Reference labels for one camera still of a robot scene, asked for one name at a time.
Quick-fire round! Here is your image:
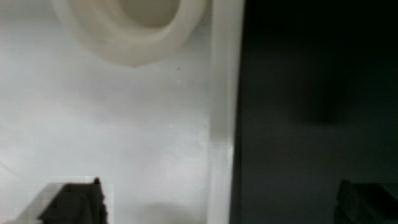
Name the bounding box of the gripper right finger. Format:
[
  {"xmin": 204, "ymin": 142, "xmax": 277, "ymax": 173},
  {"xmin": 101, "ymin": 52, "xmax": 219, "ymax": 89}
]
[{"xmin": 336, "ymin": 180, "xmax": 398, "ymax": 224}]

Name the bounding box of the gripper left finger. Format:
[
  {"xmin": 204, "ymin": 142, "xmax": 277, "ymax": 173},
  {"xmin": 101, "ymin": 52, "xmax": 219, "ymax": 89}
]
[{"xmin": 37, "ymin": 179, "xmax": 108, "ymax": 224}]

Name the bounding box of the white square table top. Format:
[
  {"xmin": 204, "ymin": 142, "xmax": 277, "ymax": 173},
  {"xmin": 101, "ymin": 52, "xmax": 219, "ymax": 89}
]
[{"xmin": 0, "ymin": 0, "xmax": 245, "ymax": 224}]

